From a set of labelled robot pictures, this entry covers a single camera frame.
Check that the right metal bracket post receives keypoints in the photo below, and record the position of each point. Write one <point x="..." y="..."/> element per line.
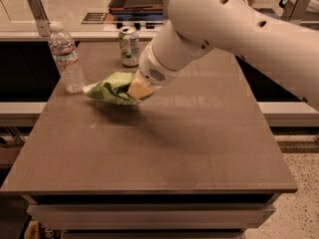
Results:
<point x="300" y="10"/>

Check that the yellow snack bag below table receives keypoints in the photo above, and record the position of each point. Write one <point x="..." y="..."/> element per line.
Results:
<point x="36" y="230"/>

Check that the green white soda can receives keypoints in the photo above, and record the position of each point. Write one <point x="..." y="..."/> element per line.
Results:
<point x="129" y="46"/>

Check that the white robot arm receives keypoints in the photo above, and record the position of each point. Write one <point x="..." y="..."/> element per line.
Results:
<point x="286" y="53"/>

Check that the clear plastic water bottle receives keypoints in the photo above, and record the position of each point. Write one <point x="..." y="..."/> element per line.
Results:
<point x="64" y="52"/>

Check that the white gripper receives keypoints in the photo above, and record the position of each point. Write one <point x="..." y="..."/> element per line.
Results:
<point x="152" y="69"/>

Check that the left metal bracket post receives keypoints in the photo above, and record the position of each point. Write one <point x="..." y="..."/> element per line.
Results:
<point x="40" y="17"/>

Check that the green jalapeno chip bag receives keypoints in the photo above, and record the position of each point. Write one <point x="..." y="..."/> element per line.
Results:
<point x="113" y="89"/>

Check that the brown table with drawers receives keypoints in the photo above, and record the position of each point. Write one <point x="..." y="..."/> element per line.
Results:
<point x="197" y="159"/>

